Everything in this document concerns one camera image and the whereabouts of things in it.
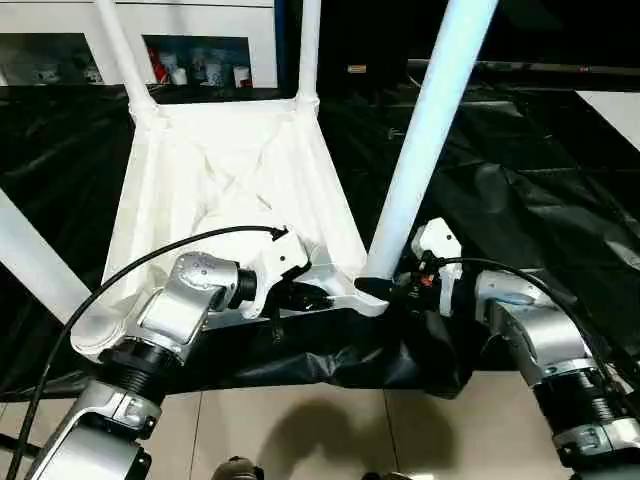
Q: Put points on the white plastic table top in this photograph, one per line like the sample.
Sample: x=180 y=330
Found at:
x=230 y=170

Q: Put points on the white plastic table leg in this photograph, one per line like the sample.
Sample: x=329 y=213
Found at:
x=125 y=55
x=35 y=260
x=310 y=50
x=435 y=120

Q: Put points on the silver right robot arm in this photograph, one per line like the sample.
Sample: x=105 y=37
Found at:
x=545 y=340

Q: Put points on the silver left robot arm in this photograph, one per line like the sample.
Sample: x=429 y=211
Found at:
x=150 y=340

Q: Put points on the black mat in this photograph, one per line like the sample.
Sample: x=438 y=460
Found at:
x=520 y=180

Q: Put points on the black furniture with gold label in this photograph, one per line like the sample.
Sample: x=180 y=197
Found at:
x=500 y=35

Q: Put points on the white cabinet with glass doors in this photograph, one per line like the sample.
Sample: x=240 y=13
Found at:
x=200 y=20

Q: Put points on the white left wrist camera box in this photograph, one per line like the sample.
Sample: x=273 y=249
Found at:
x=285 y=258

